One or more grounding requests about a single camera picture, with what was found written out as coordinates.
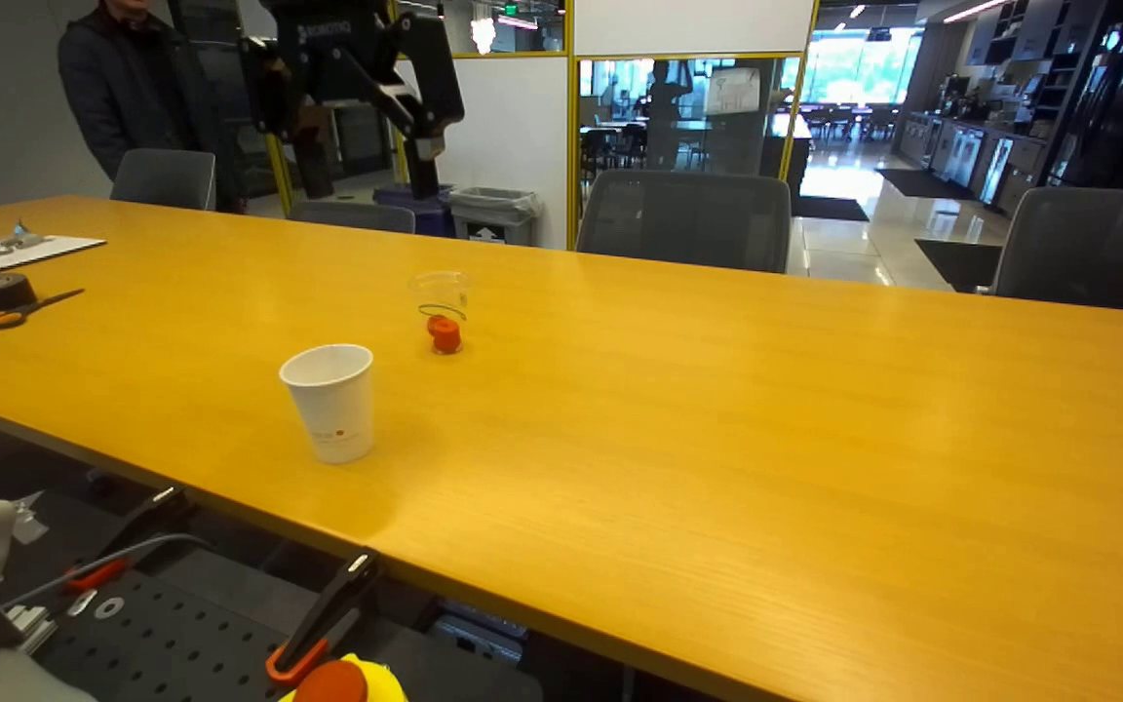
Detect clear plastic cup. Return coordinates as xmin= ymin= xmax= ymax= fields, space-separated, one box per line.
xmin=410 ymin=265 xmax=475 ymax=355

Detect grey office chair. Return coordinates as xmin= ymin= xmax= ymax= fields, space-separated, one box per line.
xmin=111 ymin=144 xmax=221 ymax=210
xmin=577 ymin=169 xmax=797 ymax=277
xmin=987 ymin=184 xmax=1123 ymax=318

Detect blue waste bin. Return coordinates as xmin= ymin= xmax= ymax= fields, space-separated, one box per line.
xmin=372 ymin=178 xmax=459 ymax=242

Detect white partition board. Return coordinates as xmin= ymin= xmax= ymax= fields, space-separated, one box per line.
xmin=436 ymin=52 xmax=577 ymax=248

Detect white paper cup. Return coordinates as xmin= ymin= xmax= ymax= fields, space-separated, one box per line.
xmin=277 ymin=338 xmax=377 ymax=468

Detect yellow framed glass partition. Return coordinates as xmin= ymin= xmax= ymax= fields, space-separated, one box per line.
xmin=567 ymin=52 xmax=815 ymax=253

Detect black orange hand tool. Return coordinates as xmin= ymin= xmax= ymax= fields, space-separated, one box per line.
xmin=262 ymin=548 xmax=382 ymax=689

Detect yellow red emergency stop button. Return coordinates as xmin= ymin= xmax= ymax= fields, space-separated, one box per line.
xmin=281 ymin=650 xmax=412 ymax=702

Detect person in dark jacket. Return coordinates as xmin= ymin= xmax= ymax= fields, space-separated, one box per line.
xmin=55 ymin=0 xmax=262 ymax=214

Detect white paper sheet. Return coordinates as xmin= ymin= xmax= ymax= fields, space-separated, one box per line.
xmin=0 ymin=231 xmax=111 ymax=279

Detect black display cabinets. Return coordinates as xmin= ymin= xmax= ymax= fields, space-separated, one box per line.
xmin=1023 ymin=0 xmax=1123 ymax=200

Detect white wall panel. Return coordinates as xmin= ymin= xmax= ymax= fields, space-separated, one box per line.
xmin=571 ymin=0 xmax=819 ymax=58

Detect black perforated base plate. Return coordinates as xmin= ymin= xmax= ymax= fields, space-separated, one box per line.
xmin=31 ymin=541 xmax=332 ymax=702

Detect red handled screwdriver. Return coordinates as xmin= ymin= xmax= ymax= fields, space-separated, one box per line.
xmin=64 ymin=559 xmax=133 ymax=602

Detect orange handled scissors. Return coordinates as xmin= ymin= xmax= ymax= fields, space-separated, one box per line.
xmin=0 ymin=286 xmax=87 ymax=330

